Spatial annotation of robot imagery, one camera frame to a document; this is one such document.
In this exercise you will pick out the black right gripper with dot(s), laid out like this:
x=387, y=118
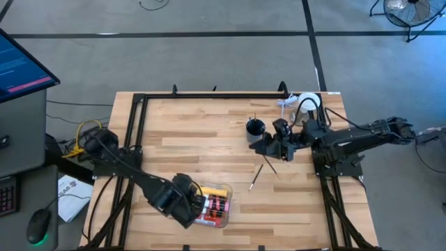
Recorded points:
x=289, y=141

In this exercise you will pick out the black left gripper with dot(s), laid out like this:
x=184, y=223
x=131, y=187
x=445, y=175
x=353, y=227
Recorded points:
x=177, y=205

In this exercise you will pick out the black makeup pencil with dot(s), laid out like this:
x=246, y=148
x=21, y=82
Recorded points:
x=271, y=165

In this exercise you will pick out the dark blue cup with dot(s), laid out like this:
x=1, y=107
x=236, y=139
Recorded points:
x=255, y=134

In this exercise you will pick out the large red paint bottle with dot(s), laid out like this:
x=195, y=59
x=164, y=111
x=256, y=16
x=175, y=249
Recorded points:
x=212, y=222

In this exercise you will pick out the large yellow paint bottle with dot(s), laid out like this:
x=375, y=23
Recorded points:
x=216, y=191

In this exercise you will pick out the small pink paint bottle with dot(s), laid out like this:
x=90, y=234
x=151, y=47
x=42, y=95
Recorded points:
x=223, y=208

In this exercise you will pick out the clear plastic bin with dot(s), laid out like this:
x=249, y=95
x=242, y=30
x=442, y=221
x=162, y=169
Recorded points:
x=230, y=188

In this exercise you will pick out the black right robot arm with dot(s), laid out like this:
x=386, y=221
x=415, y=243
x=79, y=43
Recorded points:
x=355, y=139

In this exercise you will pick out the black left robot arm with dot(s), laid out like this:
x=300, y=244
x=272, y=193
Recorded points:
x=132, y=171

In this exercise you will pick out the white paper booklet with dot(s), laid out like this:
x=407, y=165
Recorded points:
x=75, y=202

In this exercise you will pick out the black computer mouse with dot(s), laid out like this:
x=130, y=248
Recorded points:
x=37, y=226

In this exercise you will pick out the grey floor equipment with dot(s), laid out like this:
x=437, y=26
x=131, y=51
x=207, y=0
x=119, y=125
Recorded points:
x=432, y=134

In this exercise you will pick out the grey desk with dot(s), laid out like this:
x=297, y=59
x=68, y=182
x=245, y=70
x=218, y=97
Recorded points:
x=24, y=139

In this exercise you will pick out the black keyboard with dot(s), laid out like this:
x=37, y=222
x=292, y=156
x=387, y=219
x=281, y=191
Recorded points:
x=7, y=198

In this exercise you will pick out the small black desk device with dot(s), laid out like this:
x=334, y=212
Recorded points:
x=4, y=143

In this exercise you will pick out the black floor fan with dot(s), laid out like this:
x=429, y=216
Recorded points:
x=411, y=12

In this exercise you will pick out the computer monitor blue screen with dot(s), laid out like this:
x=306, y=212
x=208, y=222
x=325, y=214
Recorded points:
x=21, y=69

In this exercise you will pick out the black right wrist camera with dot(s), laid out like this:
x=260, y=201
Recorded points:
x=282, y=127

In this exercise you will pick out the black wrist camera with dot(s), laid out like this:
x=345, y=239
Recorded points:
x=182, y=181
x=282, y=127

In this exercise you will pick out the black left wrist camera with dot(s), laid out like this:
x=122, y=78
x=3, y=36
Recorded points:
x=182, y=181

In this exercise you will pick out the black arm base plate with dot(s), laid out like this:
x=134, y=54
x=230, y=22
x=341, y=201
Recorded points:
x=352, y=171
x=134, y=171

